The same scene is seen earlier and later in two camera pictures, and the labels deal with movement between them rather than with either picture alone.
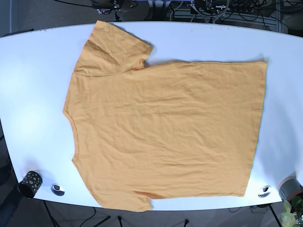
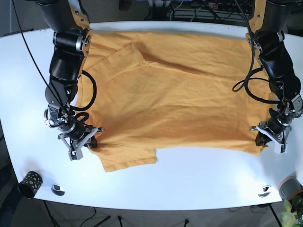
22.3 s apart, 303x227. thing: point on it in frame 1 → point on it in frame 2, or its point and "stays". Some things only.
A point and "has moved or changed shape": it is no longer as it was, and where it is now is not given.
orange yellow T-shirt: (147, 131) has moved or changed shape
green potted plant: (294, 208) stays
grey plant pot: (289, 187) stays
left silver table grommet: (57, 189) stays
